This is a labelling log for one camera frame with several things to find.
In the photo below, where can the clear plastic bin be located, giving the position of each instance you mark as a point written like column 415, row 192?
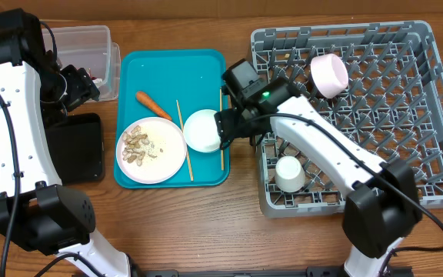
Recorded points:
column 88, row 47

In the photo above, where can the white bowl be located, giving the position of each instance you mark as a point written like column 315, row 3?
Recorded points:
column 200, row 131

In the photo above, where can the orange carrot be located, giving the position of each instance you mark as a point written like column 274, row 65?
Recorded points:
column 150, row 104

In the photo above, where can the peanut pile on plate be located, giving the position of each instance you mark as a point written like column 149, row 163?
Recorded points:
column 139, row 147

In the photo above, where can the teal plastic tray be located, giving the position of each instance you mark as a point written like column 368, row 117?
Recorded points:
column 194, row 77

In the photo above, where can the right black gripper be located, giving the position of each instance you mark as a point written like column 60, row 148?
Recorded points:
column 226, row 120

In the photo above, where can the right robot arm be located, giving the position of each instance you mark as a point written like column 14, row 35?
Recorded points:
column 380, row 197

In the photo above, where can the red foil snack wrapper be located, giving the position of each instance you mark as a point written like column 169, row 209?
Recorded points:
column 93, row 78

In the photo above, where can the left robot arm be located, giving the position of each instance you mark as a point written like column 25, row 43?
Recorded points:
column 37, row 97

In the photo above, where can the grey dishwasher rack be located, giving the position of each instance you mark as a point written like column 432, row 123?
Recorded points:
column 393, row 105

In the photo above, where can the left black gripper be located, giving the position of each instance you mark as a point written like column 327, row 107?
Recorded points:
column 83, row 87

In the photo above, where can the left wooden chopstick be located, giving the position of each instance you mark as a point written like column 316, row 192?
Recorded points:
column 187, row 151

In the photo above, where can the right wooden chopstick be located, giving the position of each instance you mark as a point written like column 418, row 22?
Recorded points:
column 222, row 154

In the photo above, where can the wooden chopstick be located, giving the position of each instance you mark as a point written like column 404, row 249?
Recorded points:
column 187, row 151
column 222, row 154

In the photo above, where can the black tray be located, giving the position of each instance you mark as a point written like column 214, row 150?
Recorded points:
column 76, row 148

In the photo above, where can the pink bowl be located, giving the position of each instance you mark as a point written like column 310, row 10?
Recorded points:
column 329, row 75

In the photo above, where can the cream ceramic cup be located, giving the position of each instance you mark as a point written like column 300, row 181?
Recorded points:
column 289, row 175

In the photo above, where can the pink plate with rice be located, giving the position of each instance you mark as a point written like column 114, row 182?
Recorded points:
column 167, row 165

